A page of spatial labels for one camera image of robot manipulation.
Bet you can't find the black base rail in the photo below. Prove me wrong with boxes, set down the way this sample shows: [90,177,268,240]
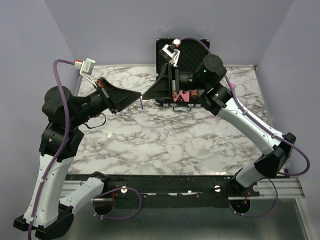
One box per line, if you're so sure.
[59,172,301,210]

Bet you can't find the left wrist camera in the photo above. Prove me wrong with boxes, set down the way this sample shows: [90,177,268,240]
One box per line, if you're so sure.
[74,57,97,88]

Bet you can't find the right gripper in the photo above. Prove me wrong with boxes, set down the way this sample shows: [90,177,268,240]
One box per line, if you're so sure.
[141,64,208,101]

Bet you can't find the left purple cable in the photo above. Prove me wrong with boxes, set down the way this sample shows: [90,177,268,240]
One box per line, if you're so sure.
[26,59,142,240]

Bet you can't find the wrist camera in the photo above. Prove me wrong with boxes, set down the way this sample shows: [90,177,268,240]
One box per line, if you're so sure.
[74,57,97,88]
[159,38,181,67]

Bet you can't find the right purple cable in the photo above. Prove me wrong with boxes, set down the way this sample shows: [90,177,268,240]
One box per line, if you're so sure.
[179,36,311,218]

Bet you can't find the black poker chip case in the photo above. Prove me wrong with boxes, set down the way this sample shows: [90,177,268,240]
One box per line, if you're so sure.
[155,38,208,112]

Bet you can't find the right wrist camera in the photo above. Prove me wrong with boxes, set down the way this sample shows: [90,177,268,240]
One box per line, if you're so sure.
[159,38,181,67]

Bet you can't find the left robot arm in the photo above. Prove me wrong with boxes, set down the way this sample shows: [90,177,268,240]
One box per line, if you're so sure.
[13,78,141,240]

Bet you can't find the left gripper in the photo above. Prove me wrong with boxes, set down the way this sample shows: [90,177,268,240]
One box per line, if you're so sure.
[71,76,144,127]

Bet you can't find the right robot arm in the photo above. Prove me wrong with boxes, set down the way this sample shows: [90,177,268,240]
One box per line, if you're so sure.
[142,54,296,196]

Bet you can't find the purple cable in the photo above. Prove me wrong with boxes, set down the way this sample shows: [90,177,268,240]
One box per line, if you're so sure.
[26,59,142,240]
[179,36,311,218]

